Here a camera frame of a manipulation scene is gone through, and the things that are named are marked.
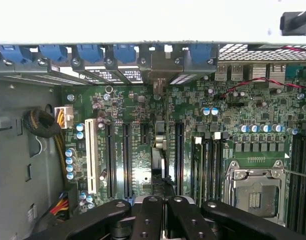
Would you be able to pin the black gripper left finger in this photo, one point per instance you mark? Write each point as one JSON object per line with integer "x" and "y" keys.
{"x": 148, "y": 220}

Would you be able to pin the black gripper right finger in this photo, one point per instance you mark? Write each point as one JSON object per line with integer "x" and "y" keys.
{"x": 185, "y": 220}

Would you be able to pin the long black expansion slot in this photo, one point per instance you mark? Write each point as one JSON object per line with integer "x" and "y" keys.
{"x": 179, "y": 160}
{"x": 110, "y": 160}
{"x": 127, "y": 160}

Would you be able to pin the silver CPU socket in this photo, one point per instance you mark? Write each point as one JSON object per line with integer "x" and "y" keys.
{"x": 255, "y": 190}

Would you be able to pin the short black expansion slot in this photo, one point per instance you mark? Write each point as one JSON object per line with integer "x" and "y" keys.
{"x": 145, "y": 133}

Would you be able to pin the white expansion slot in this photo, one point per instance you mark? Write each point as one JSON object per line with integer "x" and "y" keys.
{"x": 91, "y": 155}

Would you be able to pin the thin metal locking lever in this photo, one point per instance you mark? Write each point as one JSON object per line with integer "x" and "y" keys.
{"x": 298, "y": 173}

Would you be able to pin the green motherboard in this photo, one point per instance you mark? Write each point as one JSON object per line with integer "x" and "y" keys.
{"x": 243, "y": 110}

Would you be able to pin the white power connector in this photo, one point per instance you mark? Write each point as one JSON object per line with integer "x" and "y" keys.
{"x": 64, "y": 117}

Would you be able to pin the silver USB port block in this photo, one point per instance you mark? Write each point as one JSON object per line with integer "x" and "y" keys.
{"x": 229, "y": 72}

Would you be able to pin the silver network port block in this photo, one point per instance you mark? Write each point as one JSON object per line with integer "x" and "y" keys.
{"x": 268, "y": 75}

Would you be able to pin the blue card clip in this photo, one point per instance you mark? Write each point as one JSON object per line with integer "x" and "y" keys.
{"x": 90, "y": 53}
{"x": 124, "y": 53}
{"x": 201, "y": 53}
{"x": 14, "y": 53}
{"x": 53, "y": 53}

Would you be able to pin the dark grey open PC case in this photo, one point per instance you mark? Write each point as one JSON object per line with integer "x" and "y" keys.
{"x": 233, "y": 51}

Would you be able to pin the teal rear port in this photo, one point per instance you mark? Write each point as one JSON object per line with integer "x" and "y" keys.
{"x": 299, "y": 75}

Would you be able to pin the black rectangular block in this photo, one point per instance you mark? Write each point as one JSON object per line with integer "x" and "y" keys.
{"x": 295, "y": 25}

